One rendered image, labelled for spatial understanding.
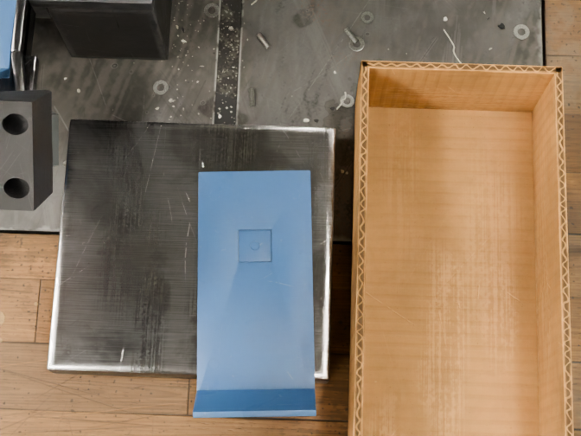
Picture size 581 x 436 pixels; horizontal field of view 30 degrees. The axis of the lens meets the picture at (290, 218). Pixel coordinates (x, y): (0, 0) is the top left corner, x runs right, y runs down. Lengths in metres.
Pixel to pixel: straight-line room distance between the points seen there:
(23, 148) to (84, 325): 0.26
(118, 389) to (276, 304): 0.11
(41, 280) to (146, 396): 0.10
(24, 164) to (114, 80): 0.31
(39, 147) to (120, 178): 0.25
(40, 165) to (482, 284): 0.34
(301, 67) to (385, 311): 0.17
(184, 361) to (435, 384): 0.15
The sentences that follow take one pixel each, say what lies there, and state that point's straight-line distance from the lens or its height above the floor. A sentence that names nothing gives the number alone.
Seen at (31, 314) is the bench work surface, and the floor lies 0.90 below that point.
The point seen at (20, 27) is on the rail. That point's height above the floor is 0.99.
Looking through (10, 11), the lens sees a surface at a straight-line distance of 0.67.
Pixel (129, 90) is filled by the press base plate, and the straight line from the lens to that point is 0.73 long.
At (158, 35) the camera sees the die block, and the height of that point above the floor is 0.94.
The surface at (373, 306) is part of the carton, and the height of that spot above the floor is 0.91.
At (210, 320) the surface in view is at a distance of 0.66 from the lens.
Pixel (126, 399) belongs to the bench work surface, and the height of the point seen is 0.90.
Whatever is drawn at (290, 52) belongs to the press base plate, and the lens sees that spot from 0.73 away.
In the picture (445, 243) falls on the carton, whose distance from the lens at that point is 0.69.
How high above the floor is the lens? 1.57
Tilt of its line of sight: 75 degrees down
